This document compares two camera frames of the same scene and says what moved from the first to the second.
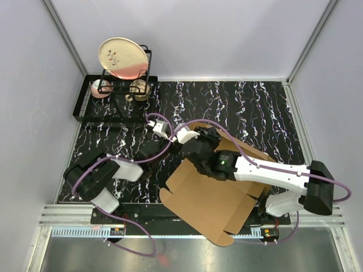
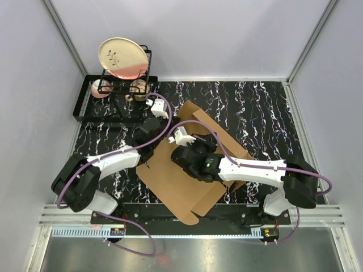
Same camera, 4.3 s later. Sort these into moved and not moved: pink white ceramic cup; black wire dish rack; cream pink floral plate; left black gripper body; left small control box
Moved: left black gripper body
Not moved: pink white ceramic cup; black wire dish rack; left small control box; cream pink floral plate
